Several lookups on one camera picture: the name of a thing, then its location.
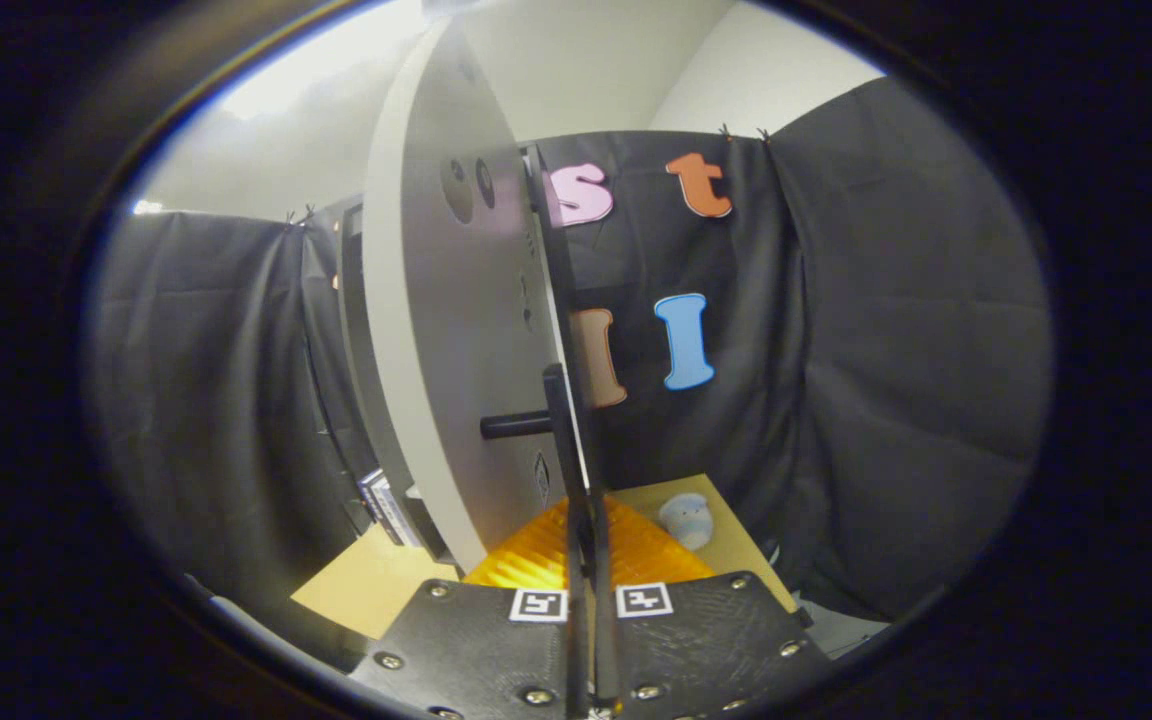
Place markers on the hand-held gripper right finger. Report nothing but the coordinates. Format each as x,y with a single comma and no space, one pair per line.
608,650

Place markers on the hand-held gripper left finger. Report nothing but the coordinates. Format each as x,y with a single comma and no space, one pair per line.
576,650

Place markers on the white cabinet door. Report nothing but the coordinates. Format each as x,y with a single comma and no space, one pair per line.
436,300

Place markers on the pale blue plush toy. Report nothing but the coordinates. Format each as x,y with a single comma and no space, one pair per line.
686,520

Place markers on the blue and white box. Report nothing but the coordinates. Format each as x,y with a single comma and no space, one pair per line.
383,505

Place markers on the black backdrop stand pole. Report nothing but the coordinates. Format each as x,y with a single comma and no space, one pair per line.
331,400

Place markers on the black backdrop cloth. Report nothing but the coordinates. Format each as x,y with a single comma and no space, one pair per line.
886,350

